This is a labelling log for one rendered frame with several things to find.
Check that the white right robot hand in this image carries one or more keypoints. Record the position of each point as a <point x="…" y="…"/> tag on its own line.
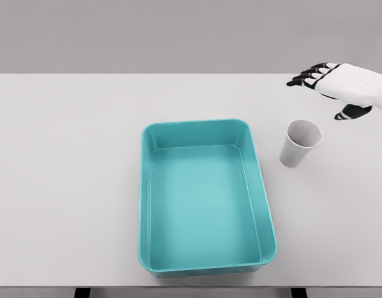
<point x="349" y="83"/>

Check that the white paper cup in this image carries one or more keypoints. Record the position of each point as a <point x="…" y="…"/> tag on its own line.
<point x="297" y="146"/>

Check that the teal rectangular basket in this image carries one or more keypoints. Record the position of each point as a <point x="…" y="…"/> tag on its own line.
<point x="203" y="198"/>

